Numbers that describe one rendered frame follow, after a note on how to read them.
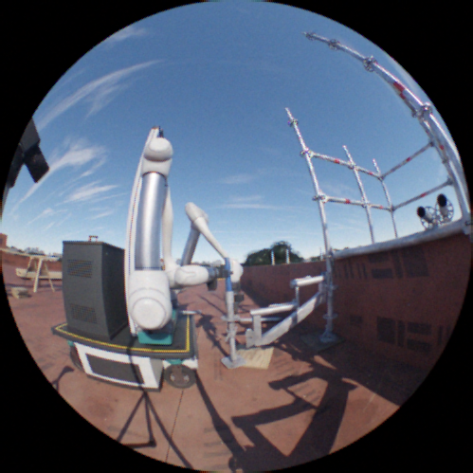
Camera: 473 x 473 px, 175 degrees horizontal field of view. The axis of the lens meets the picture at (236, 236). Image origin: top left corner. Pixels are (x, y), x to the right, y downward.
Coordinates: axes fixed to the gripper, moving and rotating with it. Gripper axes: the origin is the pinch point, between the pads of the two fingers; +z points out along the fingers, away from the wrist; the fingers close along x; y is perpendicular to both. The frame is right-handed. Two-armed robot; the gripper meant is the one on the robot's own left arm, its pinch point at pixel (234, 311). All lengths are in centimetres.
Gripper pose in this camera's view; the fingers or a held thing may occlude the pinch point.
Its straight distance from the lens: 113.2
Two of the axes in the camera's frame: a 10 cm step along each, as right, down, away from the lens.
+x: 9.5, -1.1, -2.8
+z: 0.5, 9.8, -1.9
